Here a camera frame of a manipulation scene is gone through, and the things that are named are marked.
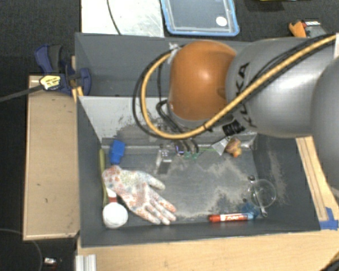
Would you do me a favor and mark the floral patterned glove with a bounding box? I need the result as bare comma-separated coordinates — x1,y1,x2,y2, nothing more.
101,165,177,226

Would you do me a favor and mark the blue plastic block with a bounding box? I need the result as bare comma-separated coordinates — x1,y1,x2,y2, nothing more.
108,139,127,165

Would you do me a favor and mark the grey metal bin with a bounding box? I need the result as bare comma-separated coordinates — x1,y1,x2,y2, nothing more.
74,32,321,248

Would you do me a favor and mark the orange and tan toy animal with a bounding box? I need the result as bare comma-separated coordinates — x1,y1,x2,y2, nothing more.
225,137,243,158

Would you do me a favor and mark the yellow-green strip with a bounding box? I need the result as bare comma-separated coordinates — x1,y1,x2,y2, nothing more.
98,148,107,208

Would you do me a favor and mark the white and red toy pin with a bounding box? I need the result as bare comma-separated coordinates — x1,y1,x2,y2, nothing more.
102,189,129,229

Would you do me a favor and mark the red marker pen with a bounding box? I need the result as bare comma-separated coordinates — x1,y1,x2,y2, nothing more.
208,213,250,224

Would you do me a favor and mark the blue translucent object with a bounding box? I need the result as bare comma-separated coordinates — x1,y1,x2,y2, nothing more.
241,203,261,220

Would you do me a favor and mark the clear glass cup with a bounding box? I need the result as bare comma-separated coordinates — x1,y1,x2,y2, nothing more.
246,174,277,218

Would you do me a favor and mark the pale wood board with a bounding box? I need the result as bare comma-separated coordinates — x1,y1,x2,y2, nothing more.
23,75,81,241

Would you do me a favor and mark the black cylinder on white bracket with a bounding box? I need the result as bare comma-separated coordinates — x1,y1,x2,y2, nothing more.
211,122,246,156

